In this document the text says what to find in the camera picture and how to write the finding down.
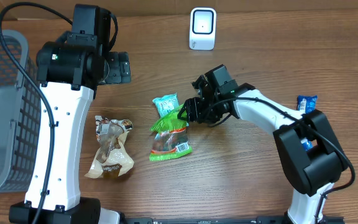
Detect teal snack packet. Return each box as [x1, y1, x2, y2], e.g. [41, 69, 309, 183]
[152, 93, 179, 118]

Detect green packet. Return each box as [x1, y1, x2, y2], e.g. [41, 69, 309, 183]
[149, 105, 193, 161]

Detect beige snack bag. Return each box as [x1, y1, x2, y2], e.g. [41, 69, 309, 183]
[85, 115, 134, 179]

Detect blue snack bar wrapper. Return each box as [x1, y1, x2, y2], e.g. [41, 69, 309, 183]
[297, 95, 318, 151]

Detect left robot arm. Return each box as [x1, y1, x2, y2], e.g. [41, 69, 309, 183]
[9, 4, 131, 223]

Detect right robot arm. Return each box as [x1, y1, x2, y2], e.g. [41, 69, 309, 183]
[177, 65, 352, 223]

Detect white barcode scanner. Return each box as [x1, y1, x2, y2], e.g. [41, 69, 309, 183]
[189, 7, 216, 50]

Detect grey plastic mesh basket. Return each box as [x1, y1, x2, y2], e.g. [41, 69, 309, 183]
[0, 43, 41, 193]

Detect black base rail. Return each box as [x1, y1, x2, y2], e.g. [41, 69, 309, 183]
[122, 216, 346, 224]

